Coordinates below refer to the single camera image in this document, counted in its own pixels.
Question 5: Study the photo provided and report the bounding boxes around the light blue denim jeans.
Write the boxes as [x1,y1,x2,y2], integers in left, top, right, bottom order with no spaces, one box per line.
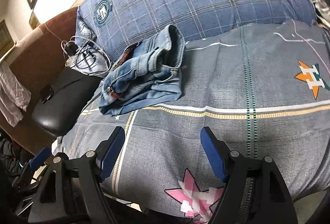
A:
[99,25,185,116]

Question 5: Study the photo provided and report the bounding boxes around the black phone on chair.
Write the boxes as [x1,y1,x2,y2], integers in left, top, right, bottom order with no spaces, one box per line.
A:
[40,84,55,104]

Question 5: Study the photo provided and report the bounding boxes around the white crumpled cloth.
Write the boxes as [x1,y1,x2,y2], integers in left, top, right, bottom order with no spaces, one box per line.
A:
[0,62,31,127]

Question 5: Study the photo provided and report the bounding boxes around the black leather chair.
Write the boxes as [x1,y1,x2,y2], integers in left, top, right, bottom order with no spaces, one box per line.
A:
[32,68,101,137]

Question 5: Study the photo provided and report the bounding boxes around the grey star-patterned bedsheet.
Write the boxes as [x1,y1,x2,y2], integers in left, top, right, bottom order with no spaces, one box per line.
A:
[52,20,329,223]

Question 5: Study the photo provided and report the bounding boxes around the brown headboard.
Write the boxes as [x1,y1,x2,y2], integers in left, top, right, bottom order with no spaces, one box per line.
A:
[1,7,77,155]

